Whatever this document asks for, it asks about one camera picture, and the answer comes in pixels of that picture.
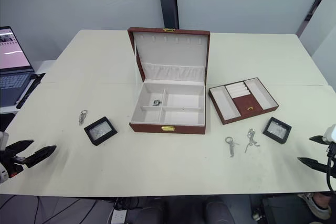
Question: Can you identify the red-brown jewelry box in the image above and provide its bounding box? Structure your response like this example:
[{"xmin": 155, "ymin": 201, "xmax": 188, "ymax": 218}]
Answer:
[{"xmin": 127, "ymin": 26, "xmax": 212, "ymax": 135}]

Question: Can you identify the white sneaker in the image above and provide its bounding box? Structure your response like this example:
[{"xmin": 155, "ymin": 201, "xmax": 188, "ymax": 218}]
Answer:
[{"xmin": 297, "ymin": 192, "xmax": 332, "ymax": 220}]

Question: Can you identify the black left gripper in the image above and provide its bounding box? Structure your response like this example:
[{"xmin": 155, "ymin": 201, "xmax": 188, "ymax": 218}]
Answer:
[{"xmin": 0, "ymin": 140, "xmax": 57, "ymax": 179}]

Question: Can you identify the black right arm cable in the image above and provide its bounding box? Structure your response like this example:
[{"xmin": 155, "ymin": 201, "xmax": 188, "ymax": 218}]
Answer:
[{"xmin": 325, "ymin": 142, "xmax": 336, "ymax": 193}]

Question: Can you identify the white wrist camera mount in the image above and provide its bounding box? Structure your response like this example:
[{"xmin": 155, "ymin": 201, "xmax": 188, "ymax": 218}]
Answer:
[
  {"xmin": 0, "ymin": 131, "xmax": 9, "ymax": 184},
  {"xmin": 322, "ymin": 123, "xmax": 336, "ymax": 145}
]

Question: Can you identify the black strap with white print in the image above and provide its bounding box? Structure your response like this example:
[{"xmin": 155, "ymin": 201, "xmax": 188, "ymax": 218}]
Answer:
[{"xmin": 16, "ymin": 72, "xmax": 46, "ymax": 110}]

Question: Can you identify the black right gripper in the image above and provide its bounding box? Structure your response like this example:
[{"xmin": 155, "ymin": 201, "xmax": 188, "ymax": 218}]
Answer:
[{"xmin": 297, "ymin": 135, "xmax": 336, "ymax": 179}]

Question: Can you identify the red-brown jewelry tray insert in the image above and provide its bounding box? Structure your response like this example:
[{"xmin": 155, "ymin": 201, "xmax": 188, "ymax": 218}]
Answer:
[{"xmin": 208, "ymin": 77, "xmax": 280, "ymax": 125}]

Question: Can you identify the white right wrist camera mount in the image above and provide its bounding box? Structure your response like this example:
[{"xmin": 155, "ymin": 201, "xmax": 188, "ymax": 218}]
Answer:
[{"xmin": 322, "ymin": 123, "xmax": 336, "ymax": 145}]

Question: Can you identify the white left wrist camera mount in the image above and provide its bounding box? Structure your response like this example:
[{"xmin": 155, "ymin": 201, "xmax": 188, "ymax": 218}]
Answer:
[{"xmin": 0, "ymin": 131, "xmax": 9, "ymax": 184}]

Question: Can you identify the black square display case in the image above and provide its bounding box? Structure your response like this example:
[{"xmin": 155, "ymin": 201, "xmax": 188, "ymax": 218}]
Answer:
[
  {"xmin": 83, "ymin": 116, "xmax": 118, "ymax": 146},
  {"xmin": 262, "ymin": 116, "xmax": 292, "ymax": 145}
]

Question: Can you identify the white power strip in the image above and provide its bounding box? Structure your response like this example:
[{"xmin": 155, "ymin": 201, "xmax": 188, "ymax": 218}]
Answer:
[{"xmin": 110, "ymin": 209, "xmax": 127, "ymax": 222}]

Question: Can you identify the dark vertical wall post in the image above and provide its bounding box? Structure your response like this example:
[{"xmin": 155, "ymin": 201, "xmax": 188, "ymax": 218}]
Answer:
[{"xmin": 156, "ymin": 0, "xmax": 181, "ymax": 30}]

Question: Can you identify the dark rounded shape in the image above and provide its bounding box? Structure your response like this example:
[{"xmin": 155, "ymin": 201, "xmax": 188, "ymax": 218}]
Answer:
[
  {"xmin": 135, "ymin": 199, "xmax": 164, "ymax": 224},
  {"xmin": 205, "ymin": 196, "xmax": 232, "ymax": 224}
]

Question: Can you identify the open laptop computer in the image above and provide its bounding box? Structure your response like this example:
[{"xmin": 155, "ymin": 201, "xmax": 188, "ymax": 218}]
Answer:
[{"xmin": 0, "ymin": 26, "xmax": 35, "ymax": 110}]

